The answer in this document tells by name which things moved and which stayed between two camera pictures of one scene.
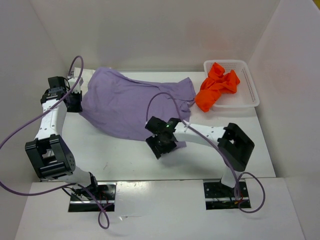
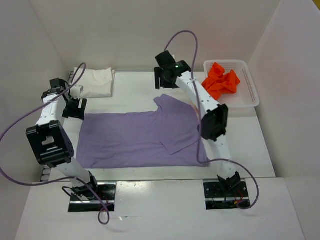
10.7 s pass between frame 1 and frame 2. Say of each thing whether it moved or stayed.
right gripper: moved
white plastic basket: stayed
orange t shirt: stayed
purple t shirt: moved
